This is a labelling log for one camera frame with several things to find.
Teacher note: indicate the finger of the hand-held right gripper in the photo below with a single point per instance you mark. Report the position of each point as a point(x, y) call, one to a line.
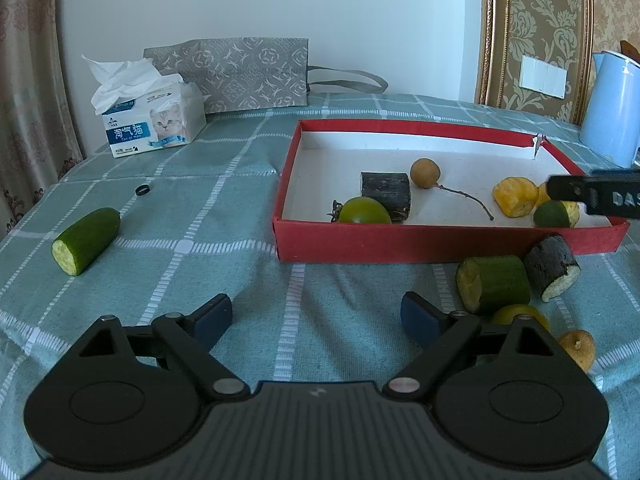
point(567, 187)
point(617, 173)

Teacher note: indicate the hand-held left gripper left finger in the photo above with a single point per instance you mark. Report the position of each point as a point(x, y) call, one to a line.
point(212, 320)

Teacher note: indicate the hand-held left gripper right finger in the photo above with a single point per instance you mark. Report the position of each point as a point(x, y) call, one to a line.
point(420, 317)

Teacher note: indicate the yellow corn piece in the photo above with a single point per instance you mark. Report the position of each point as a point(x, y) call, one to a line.
point(515, 196)
point(543, 194)

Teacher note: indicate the dark green cucumber end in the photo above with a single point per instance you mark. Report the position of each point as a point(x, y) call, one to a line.
point(550, 215)

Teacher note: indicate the red cardboard box lid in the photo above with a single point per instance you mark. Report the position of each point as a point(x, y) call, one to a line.
point(450, 245)

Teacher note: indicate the short cucumber piece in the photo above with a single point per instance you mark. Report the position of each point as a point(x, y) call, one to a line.
point(500, 285)

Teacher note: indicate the yellow-green tomato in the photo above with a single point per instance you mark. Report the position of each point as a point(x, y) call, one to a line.
point(515, 312)

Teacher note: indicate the green tomato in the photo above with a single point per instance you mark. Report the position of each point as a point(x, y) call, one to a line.
point(365, 211)

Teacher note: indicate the brown longan with stem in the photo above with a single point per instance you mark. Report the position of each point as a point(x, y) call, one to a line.
point(425, 172)

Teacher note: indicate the light blue kettle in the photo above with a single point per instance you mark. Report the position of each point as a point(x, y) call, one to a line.
point(612, 115)

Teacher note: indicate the green checked tablecloth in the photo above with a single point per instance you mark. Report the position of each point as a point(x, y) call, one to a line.
point(200, 220)

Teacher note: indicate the brown wooden chair back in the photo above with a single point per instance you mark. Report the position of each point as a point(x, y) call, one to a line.
point(631, 50)

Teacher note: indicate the long cucumber piece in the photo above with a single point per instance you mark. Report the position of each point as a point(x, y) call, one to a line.
point(87, 240)

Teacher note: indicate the cat print tissue pack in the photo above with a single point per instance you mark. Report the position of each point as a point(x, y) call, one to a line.
point(150, 120)

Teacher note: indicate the grey patterned gift bag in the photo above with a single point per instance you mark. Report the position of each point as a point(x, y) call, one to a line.
point(240, 75)

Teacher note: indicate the beige patterned curtain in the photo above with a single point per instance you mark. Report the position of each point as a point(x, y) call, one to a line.
point(30, 85)

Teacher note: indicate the white wall switch plate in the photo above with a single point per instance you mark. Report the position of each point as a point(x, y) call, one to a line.
point(542, 77)

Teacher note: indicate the gold framed damask wall panel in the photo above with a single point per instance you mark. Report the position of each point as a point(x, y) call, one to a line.
point(540, 10)

